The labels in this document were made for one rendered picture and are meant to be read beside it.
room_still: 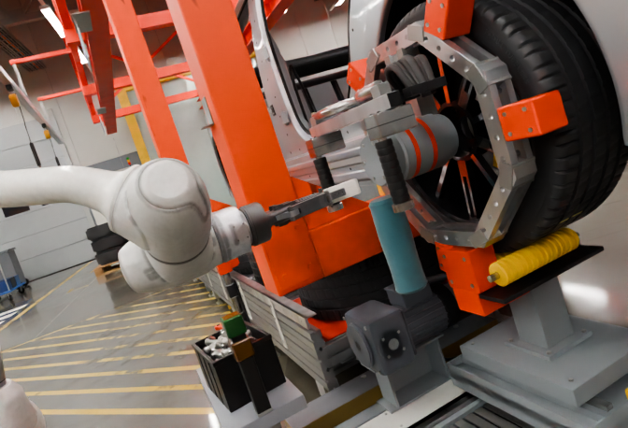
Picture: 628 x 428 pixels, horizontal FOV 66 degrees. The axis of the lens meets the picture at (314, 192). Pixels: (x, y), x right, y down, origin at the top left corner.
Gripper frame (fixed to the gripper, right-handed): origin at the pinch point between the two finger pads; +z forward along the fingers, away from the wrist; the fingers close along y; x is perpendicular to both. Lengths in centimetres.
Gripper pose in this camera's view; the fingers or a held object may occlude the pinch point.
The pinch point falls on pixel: (342, 191)
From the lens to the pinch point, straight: 94.0
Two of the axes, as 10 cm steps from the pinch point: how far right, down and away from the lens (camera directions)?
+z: 8.8, -3.2, 3.6
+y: 3.6, -0.4, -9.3
